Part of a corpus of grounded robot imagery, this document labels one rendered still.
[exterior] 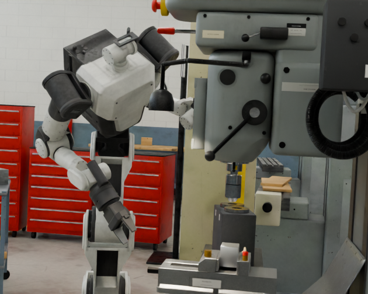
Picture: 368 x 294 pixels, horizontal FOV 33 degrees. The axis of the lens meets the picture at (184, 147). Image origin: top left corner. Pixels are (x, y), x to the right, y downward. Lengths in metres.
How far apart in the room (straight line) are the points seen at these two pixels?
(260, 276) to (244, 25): 0.71
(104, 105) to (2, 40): 9.64
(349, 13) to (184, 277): 0.87
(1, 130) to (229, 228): 5.02
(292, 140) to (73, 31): 9.82
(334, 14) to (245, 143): 0.46
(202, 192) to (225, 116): 1.88
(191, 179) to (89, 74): 1.52
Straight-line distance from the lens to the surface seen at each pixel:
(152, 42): 2.36
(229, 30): 1.72
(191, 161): 3.57
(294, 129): 1.71
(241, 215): 2.14
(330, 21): 1.48
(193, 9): 1.74
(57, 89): 2.15
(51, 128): 2.28
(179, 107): 2.49
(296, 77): 1.71
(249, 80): 1.73
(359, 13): 1.49
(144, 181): 6.42
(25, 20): 11.69
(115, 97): 2.18
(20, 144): 6.88
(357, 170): 1.94
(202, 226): 3.61
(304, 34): 1.72
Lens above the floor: 1.44
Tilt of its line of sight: 3 degrees down
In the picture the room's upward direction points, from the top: 3 degrees clockwise
